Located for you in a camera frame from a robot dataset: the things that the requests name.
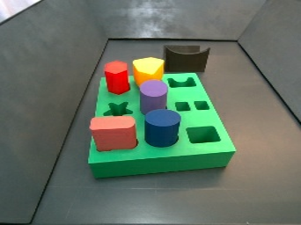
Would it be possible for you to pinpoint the green shape sorter board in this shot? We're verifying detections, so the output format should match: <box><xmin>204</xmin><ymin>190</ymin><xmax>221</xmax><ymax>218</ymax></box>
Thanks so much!
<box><xmin>88</xmin><ymin>73</ymin><xmax>235</xmax><ymax>178</ymax></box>

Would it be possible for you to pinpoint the dark blue cylinder block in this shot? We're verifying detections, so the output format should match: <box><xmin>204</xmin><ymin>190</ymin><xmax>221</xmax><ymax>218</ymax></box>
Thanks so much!
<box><xmin>144</xmin><ymin>109</ymin><xmax>180</xmax><ymax>148</ymax></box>

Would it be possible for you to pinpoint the purple cylinder block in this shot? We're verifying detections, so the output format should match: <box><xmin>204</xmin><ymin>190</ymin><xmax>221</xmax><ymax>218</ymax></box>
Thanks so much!
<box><xmin>140</xmin><ymin>80</ymin><xmax>168</xmax><ymax>114</ymax></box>

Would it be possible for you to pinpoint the pink rounded rectangular block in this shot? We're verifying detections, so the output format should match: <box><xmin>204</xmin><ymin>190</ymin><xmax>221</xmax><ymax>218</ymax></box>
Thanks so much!
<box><xmin>89</xmin><ymin>116</ymin><xmax>137</xmax><ymax>151</ymax></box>

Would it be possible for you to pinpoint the yellow pentagonal prism block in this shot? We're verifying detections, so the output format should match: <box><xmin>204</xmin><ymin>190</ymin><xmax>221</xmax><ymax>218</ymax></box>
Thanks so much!
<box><xmin>132</xmin><ymin>57</ymin><xmax>164</xmax><ymax>86</ymax></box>

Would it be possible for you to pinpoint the red hexagonal prism block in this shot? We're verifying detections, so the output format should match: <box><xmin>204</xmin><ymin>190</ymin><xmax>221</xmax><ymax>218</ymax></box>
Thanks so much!
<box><xmin>104</xmin><ymin>61</ymin><xmax>130</xmax><ymax>95</ymax></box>

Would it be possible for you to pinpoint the black curved block holder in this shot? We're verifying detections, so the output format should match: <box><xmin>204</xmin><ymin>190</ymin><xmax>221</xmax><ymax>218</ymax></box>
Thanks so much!
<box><xmin>163</xmin><ymin>45</ymin><xmax>209</xmax><ymax>72</ymax></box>

